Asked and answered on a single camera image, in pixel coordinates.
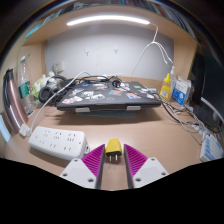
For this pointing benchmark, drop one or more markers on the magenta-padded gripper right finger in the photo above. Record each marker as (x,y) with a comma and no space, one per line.
(150,170)

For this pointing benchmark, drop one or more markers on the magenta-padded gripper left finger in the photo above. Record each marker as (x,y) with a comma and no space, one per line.
(78,171)

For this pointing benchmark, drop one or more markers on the yellow charger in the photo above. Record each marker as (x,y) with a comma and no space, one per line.
(113,147)

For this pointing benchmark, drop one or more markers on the white power strip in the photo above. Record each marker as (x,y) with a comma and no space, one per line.
(56,141)

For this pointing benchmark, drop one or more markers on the grey laptop stand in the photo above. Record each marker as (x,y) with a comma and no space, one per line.
(106,113)

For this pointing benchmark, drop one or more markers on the white ribbed box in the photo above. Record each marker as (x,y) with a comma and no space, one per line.
(211,148)

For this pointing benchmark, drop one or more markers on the small crumpled packet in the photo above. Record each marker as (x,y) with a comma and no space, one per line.
(24,130)

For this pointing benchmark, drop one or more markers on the dark laptop with stickers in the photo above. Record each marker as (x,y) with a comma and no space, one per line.
(106,98)

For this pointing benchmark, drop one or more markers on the yellow squeeze bottle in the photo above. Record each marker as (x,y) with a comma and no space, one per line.
(165,90)

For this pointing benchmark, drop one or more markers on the black headphones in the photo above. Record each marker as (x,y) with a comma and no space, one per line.
(45,95)

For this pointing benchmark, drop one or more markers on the blue white box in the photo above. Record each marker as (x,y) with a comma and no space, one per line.
(181,91)

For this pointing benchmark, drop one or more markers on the white tissue pack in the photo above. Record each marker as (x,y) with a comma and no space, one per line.
(4,129)

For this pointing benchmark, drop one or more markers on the rose metal thermos jug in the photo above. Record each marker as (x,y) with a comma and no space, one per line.
(15,103)

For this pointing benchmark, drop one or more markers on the green white plush toy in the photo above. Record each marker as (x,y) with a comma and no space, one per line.
(40,85)

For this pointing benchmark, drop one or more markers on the white pump bottle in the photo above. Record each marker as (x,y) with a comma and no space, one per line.
(172,78)

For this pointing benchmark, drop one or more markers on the black monitor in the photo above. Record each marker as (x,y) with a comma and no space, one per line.
(210,96)

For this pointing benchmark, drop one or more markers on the clear plastic water bottle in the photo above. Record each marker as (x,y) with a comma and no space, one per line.
(25,88)

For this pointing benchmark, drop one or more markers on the wooden shelf with items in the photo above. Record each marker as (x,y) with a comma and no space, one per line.
(160,23)

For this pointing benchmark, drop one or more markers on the white LED light bar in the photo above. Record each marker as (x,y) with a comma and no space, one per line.
(106,19)

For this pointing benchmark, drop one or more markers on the small wall hook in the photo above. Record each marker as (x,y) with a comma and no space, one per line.
(87,52)
(116,51)

